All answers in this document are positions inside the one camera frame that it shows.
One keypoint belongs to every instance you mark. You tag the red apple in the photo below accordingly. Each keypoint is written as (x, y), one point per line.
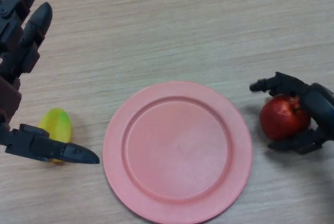
(283, 119)

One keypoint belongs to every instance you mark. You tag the pink round plate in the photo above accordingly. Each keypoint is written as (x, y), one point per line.
(177, 149)

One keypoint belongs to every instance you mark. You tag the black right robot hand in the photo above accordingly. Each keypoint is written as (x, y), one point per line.
(317, 104)

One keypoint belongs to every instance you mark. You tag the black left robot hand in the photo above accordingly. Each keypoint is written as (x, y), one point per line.
(15, 57)

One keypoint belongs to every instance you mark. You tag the yellow-green mango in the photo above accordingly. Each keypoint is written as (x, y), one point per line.
(57, 124)

